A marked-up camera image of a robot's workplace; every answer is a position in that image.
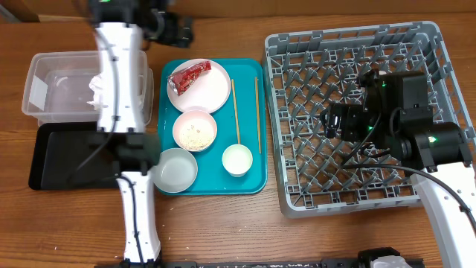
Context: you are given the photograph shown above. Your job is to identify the red snack wrapper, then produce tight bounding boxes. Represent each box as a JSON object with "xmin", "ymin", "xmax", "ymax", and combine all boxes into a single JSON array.
[{"xmin": 167, "ymin": 60, "xmax": 211, "ymax": 96}]

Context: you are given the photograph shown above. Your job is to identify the white tissue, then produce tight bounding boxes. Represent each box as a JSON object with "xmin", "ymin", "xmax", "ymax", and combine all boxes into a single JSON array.
[{"xmin": 87, "ymin": 73, "xmax": 109, "ymax": 111}]

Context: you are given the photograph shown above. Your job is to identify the pink bowl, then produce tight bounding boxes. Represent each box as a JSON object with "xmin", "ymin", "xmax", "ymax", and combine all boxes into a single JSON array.
[{"xmin": 173, "ymin": 110, "xmax": 217, "ymax": 152}]

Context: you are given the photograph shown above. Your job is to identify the rice grains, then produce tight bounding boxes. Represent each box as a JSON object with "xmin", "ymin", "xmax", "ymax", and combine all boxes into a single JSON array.
[{"xmin": 178, "ymin": 119, "xmax": 215, "ymax": 152}]

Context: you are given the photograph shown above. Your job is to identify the light green cup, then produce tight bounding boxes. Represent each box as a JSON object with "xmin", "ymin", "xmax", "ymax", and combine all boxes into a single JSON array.
[{"xmin": 222, "ymin": 144, "xmax": 253, "ymax": 177}]

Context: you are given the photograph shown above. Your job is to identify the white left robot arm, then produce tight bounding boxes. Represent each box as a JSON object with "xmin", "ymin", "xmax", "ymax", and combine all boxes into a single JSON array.
[{"xmin": 88, "ymin": 0, "xmax": 193, "ymax": 267}]

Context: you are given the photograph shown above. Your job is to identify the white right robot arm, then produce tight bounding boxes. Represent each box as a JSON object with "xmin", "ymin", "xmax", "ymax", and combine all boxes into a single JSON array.
[{"xmin": 320, "ymin": 69, "xmax": 475, "ymax": 267}]

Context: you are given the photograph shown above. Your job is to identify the grey dishwasher rack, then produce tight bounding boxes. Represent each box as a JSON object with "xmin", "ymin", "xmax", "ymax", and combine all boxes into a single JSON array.
[{"xmin": 263, "ymin": 21, "xmax": 475, "ymax": 218}]

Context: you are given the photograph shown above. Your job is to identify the large pink plate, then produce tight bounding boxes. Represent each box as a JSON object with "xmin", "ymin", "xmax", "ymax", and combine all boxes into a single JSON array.
[{"xmin": 167, "ymin": 60, "xmax": 231, "ymax": 114}]

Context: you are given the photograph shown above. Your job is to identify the left wooden chopstick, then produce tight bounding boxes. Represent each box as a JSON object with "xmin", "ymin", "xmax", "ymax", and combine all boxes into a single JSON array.
[{"xmin": 231, "ymin": 79, "xmax": 241, "ymax": 144}]

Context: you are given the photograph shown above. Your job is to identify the wooden chopstick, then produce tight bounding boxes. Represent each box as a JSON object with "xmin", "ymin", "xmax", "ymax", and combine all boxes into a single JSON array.
[
  {"xmin": 254, "ymin": 77, "xmax": 262, "ymax": 154},
  {"xmin": 231, "ymin": 79, "xmax": 241, "ymax": 144}
]

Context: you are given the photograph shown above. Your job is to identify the teal plastic tray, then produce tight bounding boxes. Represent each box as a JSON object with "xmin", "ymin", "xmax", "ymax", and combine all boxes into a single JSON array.
[{"xmin": 155, "ymin": 57, "xmax": 268, "ymax": 197}]

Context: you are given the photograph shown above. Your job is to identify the right wooden chopstick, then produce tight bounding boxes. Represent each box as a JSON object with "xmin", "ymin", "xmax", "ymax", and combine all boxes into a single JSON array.
[{"xmin": 254, "ymin": 77, "xmax": 262, "ymax": 154}]

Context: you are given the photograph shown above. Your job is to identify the clear plastic bin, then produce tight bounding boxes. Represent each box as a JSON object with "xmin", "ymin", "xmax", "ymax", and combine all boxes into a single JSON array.
[{"xmin": 21, "ymin": 50, "xmax": 155, "ymax": 127}]

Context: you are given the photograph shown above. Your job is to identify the light green bowl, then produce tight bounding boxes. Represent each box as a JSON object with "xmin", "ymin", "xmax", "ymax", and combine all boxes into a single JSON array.
[{"xmin": 151, "ymin": 148, "xmax": 198, "ymax": 194}]

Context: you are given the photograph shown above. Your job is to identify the black tray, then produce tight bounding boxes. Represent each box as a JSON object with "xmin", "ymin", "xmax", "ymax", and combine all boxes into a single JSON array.
[{"xmin": 28, "ymin": 121, "xmax": 118, "ymax": 191}]

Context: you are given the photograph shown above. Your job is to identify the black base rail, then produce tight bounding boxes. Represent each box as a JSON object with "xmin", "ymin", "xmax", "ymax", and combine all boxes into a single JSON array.
[{"xmin": 94, "ymin": 246, "xmax": 425, "ymax": 268}]

